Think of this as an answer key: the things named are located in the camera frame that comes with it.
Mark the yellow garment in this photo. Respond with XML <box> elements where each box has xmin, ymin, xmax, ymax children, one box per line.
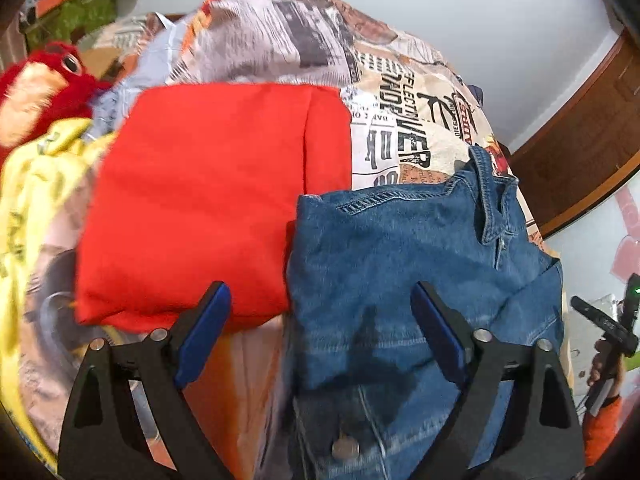
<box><xmin>1</xmin><ymin>118</ymin><xmax>116</xmax><ymax>472</ymax></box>

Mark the printed colourful bed cover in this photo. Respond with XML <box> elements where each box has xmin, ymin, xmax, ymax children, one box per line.
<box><xmin>18</xmin><ymin>0</ymin><xmax>550</xmax><ymax>479</ymax></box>

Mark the blue denim jacket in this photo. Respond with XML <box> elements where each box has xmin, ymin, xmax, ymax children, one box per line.
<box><xmin>288</xmin><ymin>146</ymin><xmax>564</xmax><ymax>479</ymax></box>

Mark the green orange box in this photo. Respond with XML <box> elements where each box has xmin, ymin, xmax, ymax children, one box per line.
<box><xmin>17</xmin><ymin>0</ymin><xmax>137</xmax><ymax>52</ymax></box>

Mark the orange sleeve forearm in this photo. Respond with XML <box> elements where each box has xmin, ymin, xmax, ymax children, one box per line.
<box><xmin>582</xmin><ymin>396</ymin><xmax>622</xmax><ymax>467</ymax></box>

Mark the person right hand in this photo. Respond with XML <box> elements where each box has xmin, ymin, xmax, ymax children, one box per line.
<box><xmin>587</xmin><ymin>339</ymin><xmax>626</xmax><ymax>399</ymax></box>

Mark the folded red garment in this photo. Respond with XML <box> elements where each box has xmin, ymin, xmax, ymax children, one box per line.
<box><xmin>75</xmin><ymin>83</ymin><xmax>352</xmax><ymax>333</ymax></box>

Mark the wooden door frame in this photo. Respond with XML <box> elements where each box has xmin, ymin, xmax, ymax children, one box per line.
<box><xmin>508</xmin><ymin>32</ymin><xmax>639</xmax><ymax>237</ymax></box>

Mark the red plush toy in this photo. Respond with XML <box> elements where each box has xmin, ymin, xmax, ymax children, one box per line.
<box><xmin>0</xmin><ymin>41</ymin><xmax>112</xmax><ymax>158</ymax></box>

